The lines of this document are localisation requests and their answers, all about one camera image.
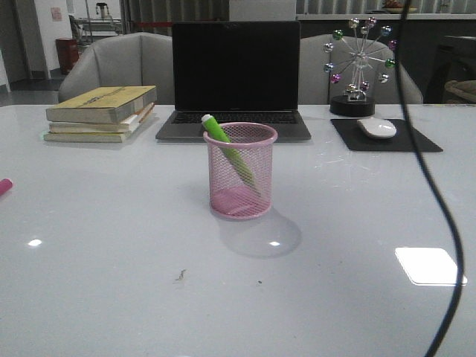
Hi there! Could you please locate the bottom book in stack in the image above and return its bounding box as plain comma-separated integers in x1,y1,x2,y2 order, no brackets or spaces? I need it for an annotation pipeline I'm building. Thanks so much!
42,130,136,143

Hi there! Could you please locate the grey armchair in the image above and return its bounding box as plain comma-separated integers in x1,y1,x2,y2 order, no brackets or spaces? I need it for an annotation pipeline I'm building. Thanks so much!
58,32,175,105
299,34,425,106

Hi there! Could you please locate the black mouse pad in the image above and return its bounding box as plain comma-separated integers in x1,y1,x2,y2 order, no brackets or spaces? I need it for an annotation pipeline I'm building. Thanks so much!
330,118,444,153

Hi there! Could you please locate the yellow top book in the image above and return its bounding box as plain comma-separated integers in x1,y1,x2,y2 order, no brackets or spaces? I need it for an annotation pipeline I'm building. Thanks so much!
46,86,157,123

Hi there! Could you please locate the fruit bowl on counter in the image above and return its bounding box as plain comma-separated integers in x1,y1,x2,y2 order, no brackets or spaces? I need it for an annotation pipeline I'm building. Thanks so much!
382,0,405,13

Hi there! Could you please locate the pink marker pen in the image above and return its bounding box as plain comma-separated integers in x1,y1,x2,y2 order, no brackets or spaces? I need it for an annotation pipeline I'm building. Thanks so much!
0,178,13,196

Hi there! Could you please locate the ferris wheel desk ornament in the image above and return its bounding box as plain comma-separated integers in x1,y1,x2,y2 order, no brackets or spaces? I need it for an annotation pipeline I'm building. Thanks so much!
322,16,396,118

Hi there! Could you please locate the grey left armchair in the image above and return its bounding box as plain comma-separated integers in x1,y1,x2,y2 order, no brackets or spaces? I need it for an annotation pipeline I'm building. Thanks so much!
58,32,175,105

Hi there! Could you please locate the red trash bin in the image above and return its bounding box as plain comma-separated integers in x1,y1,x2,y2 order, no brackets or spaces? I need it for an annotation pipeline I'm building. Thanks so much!
56,38,79,74

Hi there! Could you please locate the grey right armchair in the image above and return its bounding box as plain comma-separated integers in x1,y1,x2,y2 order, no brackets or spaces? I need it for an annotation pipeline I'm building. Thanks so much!
299,34,425,106

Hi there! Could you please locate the grey laptop computer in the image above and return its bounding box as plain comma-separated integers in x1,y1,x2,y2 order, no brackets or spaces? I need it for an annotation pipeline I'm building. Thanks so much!
155,21,311,142

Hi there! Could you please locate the white computer mouse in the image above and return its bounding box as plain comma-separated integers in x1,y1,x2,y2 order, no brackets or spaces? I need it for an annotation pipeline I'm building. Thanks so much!
357,117,397,139

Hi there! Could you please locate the middle book in stack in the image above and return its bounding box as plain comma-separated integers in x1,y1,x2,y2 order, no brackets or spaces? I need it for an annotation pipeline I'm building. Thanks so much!
49,103,155,134

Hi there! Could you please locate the green marker pen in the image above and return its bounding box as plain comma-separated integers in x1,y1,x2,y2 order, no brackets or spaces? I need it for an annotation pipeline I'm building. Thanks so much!
201,114,263,197

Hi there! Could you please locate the book in stack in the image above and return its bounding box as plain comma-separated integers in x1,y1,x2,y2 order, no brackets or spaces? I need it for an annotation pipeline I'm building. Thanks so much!
42,130,136,143
49,103,155,134

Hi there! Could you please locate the pink mesh pen holder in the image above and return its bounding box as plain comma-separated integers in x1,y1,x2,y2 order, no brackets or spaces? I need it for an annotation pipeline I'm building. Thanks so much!
203,122,277,220

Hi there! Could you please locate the black hanging cable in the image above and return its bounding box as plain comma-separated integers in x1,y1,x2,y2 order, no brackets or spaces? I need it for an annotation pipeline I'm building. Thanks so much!
394,0,466,357

